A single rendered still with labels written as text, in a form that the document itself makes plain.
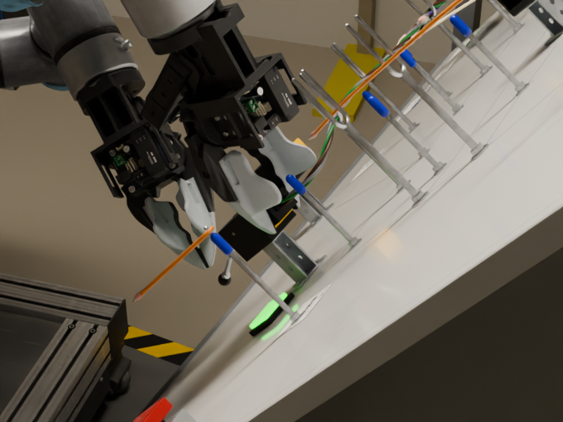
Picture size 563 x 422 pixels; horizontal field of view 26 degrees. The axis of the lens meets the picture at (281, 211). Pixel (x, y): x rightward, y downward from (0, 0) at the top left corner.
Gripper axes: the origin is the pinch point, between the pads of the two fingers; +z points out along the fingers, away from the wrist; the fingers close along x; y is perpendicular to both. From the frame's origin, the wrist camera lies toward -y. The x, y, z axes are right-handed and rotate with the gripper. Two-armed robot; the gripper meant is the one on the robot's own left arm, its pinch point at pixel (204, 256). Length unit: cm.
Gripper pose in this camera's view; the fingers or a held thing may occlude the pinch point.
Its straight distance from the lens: 125.6
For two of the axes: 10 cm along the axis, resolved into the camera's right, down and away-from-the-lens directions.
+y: -2.2, -0.4, -9.7
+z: 4.7, 8.7, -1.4
